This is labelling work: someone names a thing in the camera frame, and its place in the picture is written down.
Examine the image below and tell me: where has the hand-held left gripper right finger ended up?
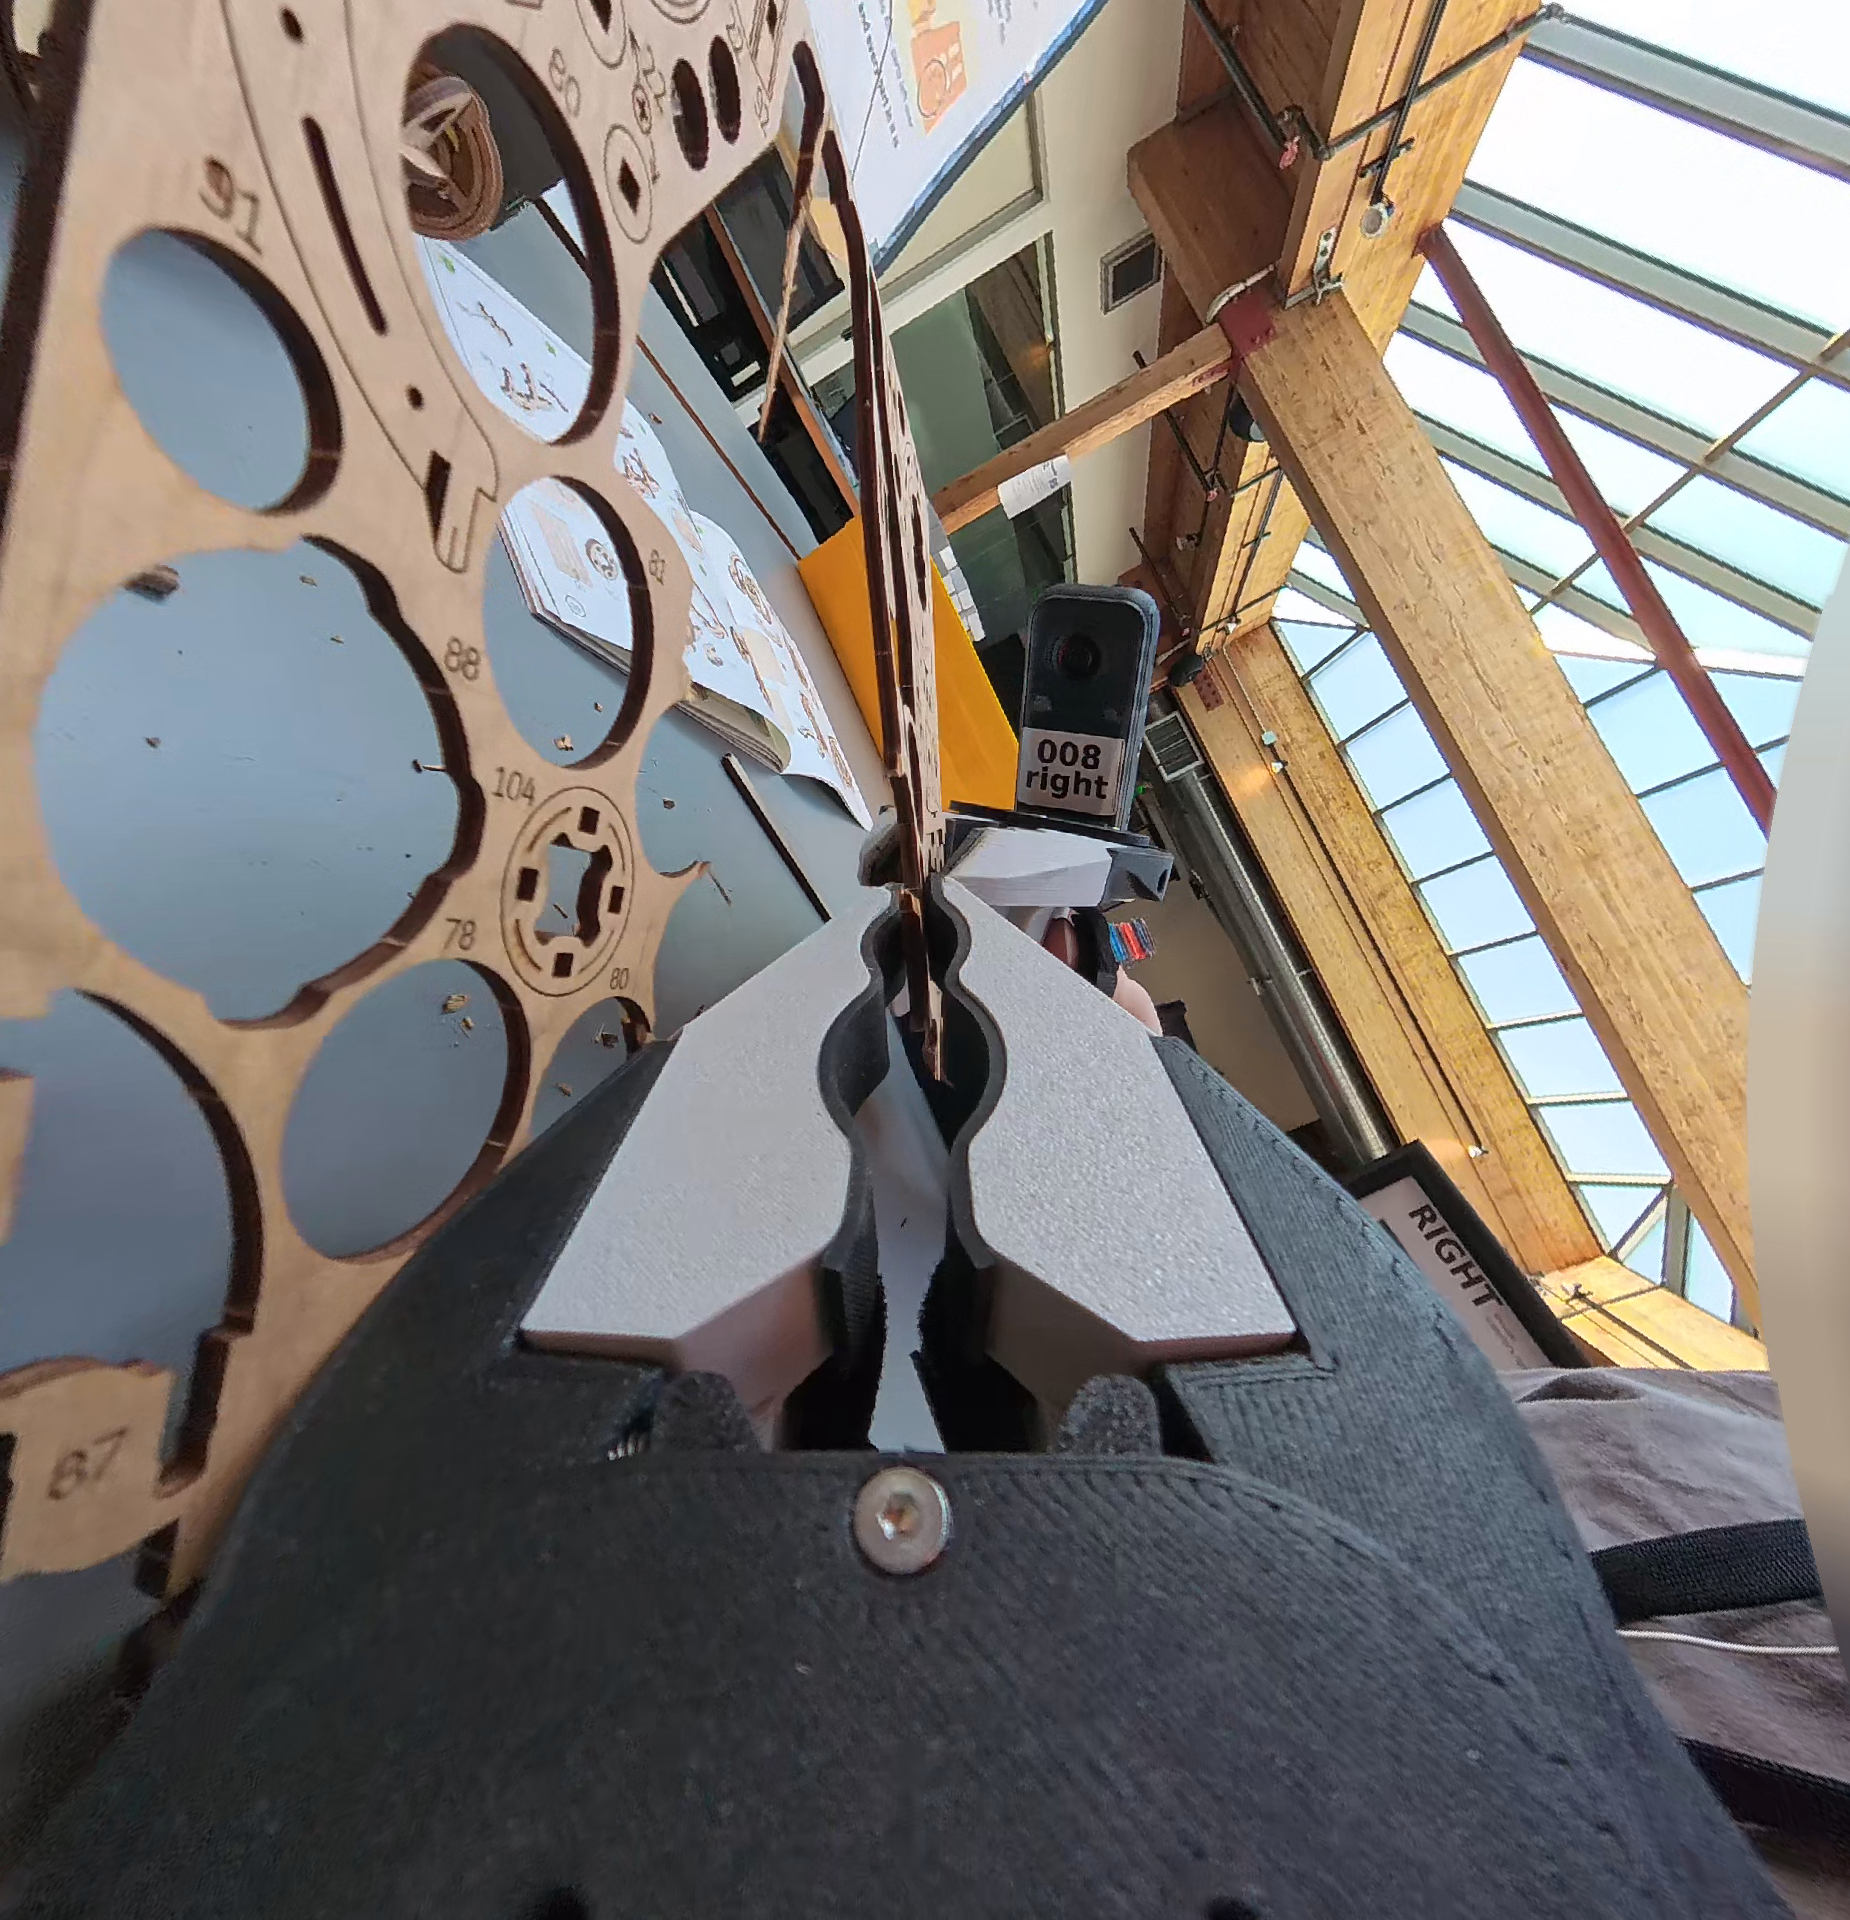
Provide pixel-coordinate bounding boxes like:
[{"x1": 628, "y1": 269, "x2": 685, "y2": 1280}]
[{"x1": 931, "y1": 882, "x2": 1303, "y2": 1444}]

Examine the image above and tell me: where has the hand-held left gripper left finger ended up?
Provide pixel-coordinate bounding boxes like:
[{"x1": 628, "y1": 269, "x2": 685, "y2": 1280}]
[{"x1": 518, "y1": 886, "x2": 908, "y2": 1444}]

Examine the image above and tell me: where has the perforated plywood panel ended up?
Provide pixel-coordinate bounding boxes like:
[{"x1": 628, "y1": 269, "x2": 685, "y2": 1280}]
[{"x1": 819, "y1": 127, "x2": 965, "y2": 1089}]

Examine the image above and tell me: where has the plywood sheet with round cutouts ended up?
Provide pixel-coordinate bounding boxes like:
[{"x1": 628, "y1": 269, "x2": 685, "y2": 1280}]
[{"x1": 0, "y1": 0, "x2": 868, "y2": 1591}]

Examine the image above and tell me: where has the wooden mechanical model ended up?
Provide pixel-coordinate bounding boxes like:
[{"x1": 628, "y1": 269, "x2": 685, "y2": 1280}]
[{"x1": 401, "y1": 66, "x2": 545, "y2": 243}]

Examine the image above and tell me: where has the yellow plastic bin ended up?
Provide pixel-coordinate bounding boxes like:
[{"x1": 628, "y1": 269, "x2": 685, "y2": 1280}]
[{"x1": 797, "y1": 532, "x2": 1019, "y2": 818}]

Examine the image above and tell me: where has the white instruction booklet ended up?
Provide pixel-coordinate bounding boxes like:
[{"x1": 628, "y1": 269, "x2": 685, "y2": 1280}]
[{"x1": 424, "y1": 240, "x2": 882, "y2": 827}]

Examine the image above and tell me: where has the framed marker sign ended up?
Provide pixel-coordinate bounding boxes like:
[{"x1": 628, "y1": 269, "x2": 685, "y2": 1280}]
[{"x1": 1347, "y1": 1141, "x2": 1596, "y2": 1374}]

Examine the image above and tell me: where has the silver ventilation duct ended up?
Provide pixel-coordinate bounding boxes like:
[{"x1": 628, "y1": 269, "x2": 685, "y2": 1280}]
[{"x1": 1150, "y1": 719, "x2": 1393, "y2": 1171}]

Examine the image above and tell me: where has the white wall poster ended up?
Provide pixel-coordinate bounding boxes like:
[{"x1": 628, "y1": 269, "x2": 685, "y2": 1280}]
[{"x1": 803, "y1": 0, "x2": 1111, "y2": 276}]

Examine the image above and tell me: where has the black strap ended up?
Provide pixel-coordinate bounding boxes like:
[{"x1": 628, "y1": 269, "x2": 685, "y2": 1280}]
[{"x1": 1592, "y1": 1521, "x2": 1850, "y2": 1847}]

